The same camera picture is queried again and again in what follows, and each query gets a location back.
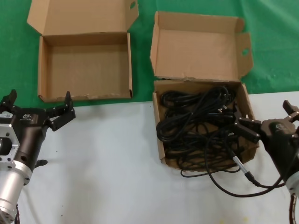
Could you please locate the black left gripper plug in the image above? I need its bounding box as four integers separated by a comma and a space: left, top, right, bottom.
35, 159, 49, 169

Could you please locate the silver left wrist bracket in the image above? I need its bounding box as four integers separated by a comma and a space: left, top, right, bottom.
0, 123, 21, 168

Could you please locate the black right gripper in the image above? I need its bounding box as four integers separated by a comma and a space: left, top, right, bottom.
233, 99, 299, 182

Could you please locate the thin cable with silver connector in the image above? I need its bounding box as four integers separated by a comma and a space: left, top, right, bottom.
181, 131, 287, 198

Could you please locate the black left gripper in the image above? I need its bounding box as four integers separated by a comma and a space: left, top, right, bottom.
0, 90, 77, 172

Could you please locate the green table cloth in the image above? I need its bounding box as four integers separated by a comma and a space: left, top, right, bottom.
137, 0, 299, 95
0, 0, 155, 112

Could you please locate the open brown cardboard box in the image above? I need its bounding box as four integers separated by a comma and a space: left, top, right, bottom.
27, 0, 140, 103
149, 11, 260, 168

